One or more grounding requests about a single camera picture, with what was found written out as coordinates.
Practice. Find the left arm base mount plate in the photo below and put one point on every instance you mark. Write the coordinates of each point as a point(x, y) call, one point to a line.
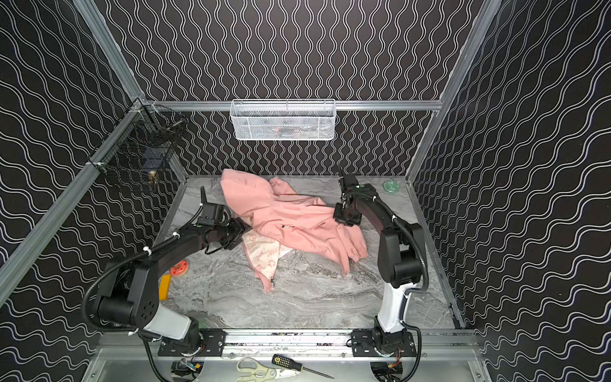
point(208, 343)

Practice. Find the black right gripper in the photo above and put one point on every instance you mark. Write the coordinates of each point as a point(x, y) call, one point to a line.
point(346, 214)

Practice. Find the white wire mesh basket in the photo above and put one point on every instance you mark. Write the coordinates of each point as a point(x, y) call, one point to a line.
point(284, 119)

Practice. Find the green transparent lid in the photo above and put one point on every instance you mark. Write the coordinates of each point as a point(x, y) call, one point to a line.
point(391, 186)

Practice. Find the red tape roll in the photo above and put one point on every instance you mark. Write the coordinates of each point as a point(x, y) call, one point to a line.
point(179, 269)

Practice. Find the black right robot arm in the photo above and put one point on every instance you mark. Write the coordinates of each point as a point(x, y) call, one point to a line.
point(401, 255)

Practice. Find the pink zip-up jacket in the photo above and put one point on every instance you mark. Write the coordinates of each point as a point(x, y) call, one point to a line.
point(283, 220)

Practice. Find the black yellow screwdriver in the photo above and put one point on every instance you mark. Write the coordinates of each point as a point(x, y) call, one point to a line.
point(290, 364)

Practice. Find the small brass bell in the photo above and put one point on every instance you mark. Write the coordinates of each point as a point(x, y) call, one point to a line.
point(152, 178)

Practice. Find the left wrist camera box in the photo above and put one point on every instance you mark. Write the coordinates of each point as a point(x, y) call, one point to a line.
point(211, 214)

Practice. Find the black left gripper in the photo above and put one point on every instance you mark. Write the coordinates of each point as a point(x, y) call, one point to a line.
point(237, 230)

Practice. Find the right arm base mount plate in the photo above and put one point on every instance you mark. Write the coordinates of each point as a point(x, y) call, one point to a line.
point(375, 343)

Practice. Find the black wire basket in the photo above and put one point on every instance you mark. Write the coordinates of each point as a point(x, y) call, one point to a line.
point(149, 143)

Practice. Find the scissors with pale handles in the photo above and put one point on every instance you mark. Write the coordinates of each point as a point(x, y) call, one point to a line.
point(251, 370)

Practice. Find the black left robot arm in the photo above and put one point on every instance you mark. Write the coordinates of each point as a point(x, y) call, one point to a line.
point(125, 297)

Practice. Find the aluminium front rail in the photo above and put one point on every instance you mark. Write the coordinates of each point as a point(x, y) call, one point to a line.
point(325, 345)

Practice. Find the yellow block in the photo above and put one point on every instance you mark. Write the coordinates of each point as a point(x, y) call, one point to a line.
point(164, 287)

